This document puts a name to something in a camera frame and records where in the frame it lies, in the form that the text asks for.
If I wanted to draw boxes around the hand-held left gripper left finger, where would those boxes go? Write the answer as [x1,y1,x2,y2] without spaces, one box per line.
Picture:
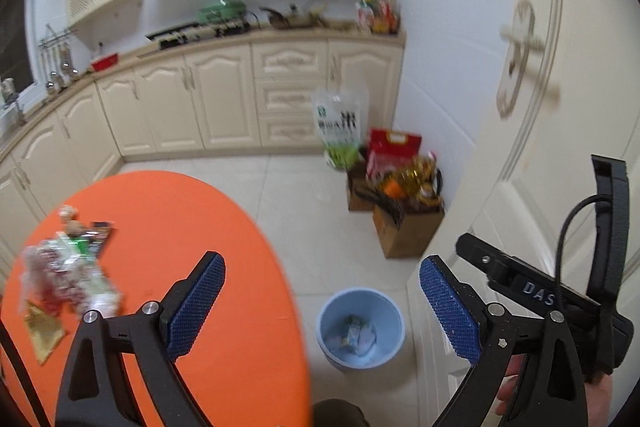
[54,251,227,427]

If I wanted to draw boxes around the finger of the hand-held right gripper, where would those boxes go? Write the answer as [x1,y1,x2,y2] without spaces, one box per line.
[456,233,516,280]

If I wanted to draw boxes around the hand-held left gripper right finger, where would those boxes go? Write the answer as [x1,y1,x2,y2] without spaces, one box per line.
[419,255,591,427]

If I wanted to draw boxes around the blue plastic trash bin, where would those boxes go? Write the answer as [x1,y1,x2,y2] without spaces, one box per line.
[317,288,406,370]

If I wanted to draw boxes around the dark snack wrapper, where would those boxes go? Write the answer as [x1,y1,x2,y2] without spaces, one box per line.
[90,221,115,258]

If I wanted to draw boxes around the clear plastic wrapper pile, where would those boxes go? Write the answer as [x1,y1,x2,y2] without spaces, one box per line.
[17,232,123,315]

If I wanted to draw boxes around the gold foil wrapper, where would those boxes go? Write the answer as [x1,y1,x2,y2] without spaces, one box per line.
[25,299,67,365]

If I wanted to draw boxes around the person's right hand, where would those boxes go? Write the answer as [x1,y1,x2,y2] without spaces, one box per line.
[495,356,615,427]

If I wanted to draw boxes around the large cardboard box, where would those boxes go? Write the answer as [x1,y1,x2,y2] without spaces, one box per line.
[372,202,445,259]

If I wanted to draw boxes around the pale crumpled wrappers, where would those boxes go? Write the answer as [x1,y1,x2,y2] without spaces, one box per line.
[324,314,379,356]

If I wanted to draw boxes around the yellow cooking oil bottle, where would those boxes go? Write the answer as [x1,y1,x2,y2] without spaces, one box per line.
[380,152,442,208]

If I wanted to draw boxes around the small cardboard box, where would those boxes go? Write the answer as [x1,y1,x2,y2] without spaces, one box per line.
[346,162,382,212]

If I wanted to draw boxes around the person's dark clothing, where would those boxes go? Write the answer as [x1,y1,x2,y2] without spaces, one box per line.
[312,398,369,427]

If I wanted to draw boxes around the cream door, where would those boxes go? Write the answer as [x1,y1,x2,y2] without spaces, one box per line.
[407,0,640,427]

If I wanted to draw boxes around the clear rice bag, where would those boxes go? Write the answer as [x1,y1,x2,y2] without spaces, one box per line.
[312,87,369,170]

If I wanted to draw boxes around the cream kitchen base cabinets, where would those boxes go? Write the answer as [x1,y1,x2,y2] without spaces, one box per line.
[0,29,407,258]

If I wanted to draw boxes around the condiment bottles on counter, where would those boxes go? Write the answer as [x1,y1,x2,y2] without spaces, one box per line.
[356,0,402,35]

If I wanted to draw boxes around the black gas stove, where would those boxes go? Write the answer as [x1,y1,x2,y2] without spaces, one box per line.
[146,21,252,51]

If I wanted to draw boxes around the utensil rack with ladles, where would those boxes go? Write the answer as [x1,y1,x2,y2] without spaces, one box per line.
[39,24,79,95]

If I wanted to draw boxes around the green electric cooking pot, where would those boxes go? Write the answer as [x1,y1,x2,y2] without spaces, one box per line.
[196,0,248,24]

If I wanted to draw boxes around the kitchen window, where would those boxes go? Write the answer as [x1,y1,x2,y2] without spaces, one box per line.
[0,0,38,88]

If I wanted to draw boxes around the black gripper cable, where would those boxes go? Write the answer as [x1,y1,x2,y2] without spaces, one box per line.
[556,196,612,308]

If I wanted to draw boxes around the cream door handle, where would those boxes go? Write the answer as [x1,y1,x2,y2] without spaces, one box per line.
[495,0,561,118]

